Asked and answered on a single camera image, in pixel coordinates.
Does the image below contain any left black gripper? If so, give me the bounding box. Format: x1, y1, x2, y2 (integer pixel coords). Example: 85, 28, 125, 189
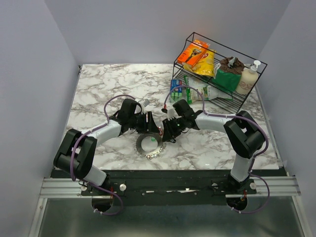
128, 111, 160, 134

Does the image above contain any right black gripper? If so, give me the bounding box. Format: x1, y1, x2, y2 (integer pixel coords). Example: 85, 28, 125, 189
161, 116, 187, 142

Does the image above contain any silver toothed metal ring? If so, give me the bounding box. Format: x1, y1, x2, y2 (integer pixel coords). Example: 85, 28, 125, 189
135, 132, 163, 157

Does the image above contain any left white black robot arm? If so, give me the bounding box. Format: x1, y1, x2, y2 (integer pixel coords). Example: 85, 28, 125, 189
53, 98, 160, 195

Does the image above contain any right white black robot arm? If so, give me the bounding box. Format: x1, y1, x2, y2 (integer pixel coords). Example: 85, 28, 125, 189
162, 99, 268, 194

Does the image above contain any blue green small box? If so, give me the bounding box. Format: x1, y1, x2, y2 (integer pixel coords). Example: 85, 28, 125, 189
169, 79, 182, 103

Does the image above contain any green white snack packet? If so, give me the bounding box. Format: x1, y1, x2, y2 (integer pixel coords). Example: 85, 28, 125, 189
184, 75, 233, 104

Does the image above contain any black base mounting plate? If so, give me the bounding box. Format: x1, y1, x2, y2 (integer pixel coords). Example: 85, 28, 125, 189
50, 169, 288, 207

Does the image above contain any yellow chips bag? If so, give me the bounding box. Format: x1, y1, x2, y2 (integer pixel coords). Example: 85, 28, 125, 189
183, 50, 215, 77

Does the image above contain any orange razor box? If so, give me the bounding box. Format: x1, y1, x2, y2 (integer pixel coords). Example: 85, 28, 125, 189
177, 39, 209, 69

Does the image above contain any green brown paper bag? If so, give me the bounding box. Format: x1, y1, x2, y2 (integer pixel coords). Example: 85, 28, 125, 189
212, 57, 244, 92

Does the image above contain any cream pump lotion bottle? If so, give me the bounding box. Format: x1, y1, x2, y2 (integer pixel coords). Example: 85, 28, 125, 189
236, 60, 261, 95

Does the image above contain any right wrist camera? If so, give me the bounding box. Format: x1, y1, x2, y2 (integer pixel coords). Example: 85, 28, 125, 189
167, 108, 177, 120

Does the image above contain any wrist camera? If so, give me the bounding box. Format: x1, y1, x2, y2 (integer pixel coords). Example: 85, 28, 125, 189
135, 99, 150, 114
167, 108, 177, 120

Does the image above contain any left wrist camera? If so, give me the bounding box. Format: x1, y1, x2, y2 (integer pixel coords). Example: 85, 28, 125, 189
135, 99, 150, 114

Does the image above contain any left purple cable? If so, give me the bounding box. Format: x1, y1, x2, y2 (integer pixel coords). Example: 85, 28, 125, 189
70, 94, 124, 215

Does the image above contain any purple cable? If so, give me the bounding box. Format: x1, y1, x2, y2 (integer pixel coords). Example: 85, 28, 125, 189
161, 85, 271, 214
70, 94, 124, 215

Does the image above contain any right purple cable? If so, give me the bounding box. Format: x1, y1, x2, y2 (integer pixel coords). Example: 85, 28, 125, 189
161, 85, 271, 214

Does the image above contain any black wire shelf rack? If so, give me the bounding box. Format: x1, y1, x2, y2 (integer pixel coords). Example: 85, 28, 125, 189
172, 32, 267, 113

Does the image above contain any aluminium extrusion rail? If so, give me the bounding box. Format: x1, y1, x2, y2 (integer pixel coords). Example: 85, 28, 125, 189
39, 176, 301, 198

